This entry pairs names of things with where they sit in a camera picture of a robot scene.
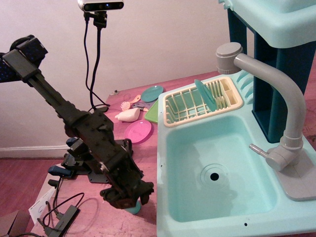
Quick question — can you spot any black usb hub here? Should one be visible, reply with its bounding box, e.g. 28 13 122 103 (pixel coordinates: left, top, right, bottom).
44 205 80 237

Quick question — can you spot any green cutting board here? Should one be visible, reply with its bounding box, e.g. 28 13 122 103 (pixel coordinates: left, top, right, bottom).
144 100 158 124

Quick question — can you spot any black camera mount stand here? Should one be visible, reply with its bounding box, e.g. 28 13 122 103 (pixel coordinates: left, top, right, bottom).
83 11 110 111

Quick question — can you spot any cream dish rack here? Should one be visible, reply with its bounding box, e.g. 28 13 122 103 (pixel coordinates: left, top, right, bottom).
160 77 243 128

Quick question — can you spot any blue black clamp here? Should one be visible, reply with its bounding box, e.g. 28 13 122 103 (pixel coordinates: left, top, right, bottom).
48 165 74 179

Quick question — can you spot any pink plastic plate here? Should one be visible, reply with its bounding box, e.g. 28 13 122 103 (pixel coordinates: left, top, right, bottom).
124 120 152 143

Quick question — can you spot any teal plate in rack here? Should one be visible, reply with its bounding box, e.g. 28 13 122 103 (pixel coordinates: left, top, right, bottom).
194 79 217 112

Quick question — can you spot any teal plate on table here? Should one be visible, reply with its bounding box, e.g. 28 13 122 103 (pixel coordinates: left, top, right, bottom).
141 85 164 102

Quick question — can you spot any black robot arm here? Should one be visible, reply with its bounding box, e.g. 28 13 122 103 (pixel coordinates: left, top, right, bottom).
0 35 154 209

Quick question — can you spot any grey toy spatula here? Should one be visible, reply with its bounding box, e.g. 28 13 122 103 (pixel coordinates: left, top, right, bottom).
132 101 153 112

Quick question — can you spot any silver depth camera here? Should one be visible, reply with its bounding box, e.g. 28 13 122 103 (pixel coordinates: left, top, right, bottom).
77 0 124 12

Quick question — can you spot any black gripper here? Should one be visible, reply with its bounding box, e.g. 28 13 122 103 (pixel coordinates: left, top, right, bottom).
100 170 154 209

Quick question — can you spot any metal screw on table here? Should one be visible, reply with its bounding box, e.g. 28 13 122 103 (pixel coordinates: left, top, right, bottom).
110 90 119 96

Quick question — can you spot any cream soap bottle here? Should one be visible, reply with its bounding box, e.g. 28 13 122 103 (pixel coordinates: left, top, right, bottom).
115 108 140 122

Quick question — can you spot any cardboard box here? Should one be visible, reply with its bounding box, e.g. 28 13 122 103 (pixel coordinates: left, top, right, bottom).
0 211 30 237

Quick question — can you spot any white paper sheet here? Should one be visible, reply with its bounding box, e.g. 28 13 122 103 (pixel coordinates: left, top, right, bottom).
28 188 55 224

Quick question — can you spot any orange dish brush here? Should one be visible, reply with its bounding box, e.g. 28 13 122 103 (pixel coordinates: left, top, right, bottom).
120 95 141 111

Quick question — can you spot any teal toy sink unit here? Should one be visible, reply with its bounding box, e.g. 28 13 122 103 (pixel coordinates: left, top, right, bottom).
157 72 316 237

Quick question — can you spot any dark blue toy shelf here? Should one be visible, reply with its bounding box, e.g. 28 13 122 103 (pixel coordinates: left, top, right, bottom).
227 1 316 143

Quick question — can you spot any black hub cable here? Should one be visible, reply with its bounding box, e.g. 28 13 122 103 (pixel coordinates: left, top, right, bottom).
37 176 85 234

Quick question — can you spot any black camera cable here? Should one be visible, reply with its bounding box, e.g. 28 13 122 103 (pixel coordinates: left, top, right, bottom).
83 17 111 107

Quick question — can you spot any grey toy faucet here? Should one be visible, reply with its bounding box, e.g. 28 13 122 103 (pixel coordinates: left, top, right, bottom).
216 42 316 201

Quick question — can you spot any teal plastic cup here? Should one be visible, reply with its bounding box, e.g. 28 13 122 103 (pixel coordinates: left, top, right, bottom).
126 201 141 215

